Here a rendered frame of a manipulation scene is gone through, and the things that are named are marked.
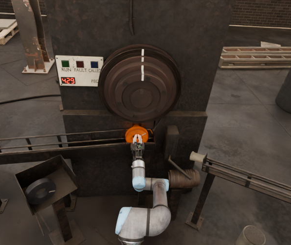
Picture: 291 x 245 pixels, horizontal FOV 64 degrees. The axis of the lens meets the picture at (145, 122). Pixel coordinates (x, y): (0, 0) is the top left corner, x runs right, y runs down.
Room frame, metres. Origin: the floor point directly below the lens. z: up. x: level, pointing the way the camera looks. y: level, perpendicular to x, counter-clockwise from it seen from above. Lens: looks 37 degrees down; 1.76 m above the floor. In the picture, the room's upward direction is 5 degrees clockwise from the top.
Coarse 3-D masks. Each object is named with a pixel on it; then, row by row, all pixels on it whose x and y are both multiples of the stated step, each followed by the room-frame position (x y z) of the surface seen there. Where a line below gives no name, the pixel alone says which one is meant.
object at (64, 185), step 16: (48, 160) 0.92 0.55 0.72; (64, 160) 0.92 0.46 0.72; (16, 176) 0.80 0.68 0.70; (32, 176) 0.85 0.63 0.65; (48, 176) 0.89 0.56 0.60; (64, 176) 0.90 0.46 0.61; (64, 192) 0.79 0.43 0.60; (32, 208) 0.68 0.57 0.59; (64, 208) 0.82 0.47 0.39; (64, 224) 0.80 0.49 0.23; (64, 240) 0.78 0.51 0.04; (80, 240) 0.80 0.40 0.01
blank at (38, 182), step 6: (36, 180) 0.75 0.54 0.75; (42, 180) 0.75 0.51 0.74; (48, 180) 0.77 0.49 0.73; (30, 186) 0.72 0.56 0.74; (36, 186) 0.72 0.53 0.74; (42, 186) 0.73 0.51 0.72; (48, 186) 0.75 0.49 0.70; (54, 186) 0.77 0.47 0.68; (30, 192) 0.69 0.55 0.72; (42, 192) 0.75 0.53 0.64; (48, 192) 0.75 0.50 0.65; (54, 192) 0.76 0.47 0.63; (30, 198) 0.69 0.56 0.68; (36, 198) 0.70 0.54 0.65; (42, 198) 0.72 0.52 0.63; (48, 198) 0.74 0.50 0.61
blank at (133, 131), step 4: (132, 128) 1.17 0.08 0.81; (136, 128) 1.17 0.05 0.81; (140, 128) 1.17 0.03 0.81; (144, 128) 1.19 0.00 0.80; (128, 132) 1.15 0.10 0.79; (132, 132) 1.16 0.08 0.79; (136, 132) 1.16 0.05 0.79; (140, 132) 1.16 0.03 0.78; (144, 132) 1.17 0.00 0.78; (128, 136) 1.15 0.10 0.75; (132, 136) 1.16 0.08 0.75; (144, 136) 1.17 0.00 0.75; (128, 140) 1.15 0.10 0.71; (132, 140) 1.16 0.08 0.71; (144, 140) 1.17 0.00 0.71
